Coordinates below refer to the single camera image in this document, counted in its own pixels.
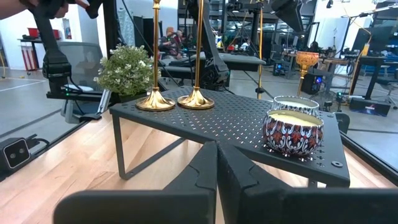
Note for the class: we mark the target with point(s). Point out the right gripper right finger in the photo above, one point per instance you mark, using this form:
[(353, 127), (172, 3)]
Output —
[(311, 208)]

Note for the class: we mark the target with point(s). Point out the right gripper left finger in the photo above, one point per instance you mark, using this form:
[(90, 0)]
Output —
[(140, 208)]

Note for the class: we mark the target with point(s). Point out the cream wax tin candle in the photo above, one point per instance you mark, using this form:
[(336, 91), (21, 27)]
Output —
[(292, 137), (295, 104)]

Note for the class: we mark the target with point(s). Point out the tall gold candlestick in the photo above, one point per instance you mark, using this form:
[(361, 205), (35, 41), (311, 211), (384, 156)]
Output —
[(155, 101), (196, 99)]

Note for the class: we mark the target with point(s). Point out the gold goblet candle holder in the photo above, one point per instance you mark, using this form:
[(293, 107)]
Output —
[(306, 59)]

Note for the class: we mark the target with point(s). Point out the person's forearm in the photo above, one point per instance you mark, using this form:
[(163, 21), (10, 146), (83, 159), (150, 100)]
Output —
[(12, 7)]

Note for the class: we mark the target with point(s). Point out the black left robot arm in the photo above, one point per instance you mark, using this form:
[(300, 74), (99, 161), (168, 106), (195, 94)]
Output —
[(217, 71)]

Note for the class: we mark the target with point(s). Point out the black perforated metal shelf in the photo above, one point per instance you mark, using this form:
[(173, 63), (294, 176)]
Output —
[(233, 121)]

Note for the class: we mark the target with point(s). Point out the black floor box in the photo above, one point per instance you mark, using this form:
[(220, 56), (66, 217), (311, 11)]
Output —
[(370, 106)]

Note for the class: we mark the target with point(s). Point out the black computer tower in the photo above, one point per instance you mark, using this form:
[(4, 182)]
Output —
[(312, 82)]

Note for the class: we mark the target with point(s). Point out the green potted plant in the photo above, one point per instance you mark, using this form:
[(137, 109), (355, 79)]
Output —
[(127, 70)]

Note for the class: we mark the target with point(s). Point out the grey work table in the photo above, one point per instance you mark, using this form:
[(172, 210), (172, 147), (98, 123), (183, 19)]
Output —
[(242, 59)]

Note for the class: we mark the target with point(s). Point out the person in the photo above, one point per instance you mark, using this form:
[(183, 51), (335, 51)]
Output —
[(169, 42)]

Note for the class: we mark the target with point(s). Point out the person's hand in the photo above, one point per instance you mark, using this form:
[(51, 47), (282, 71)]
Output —
[(63, 12)]

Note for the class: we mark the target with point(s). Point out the black aluminium table frame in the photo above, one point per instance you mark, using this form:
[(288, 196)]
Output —
[(373, 160)]

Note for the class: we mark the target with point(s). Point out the black table-level camera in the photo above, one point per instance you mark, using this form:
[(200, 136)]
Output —
[(14, 153)]

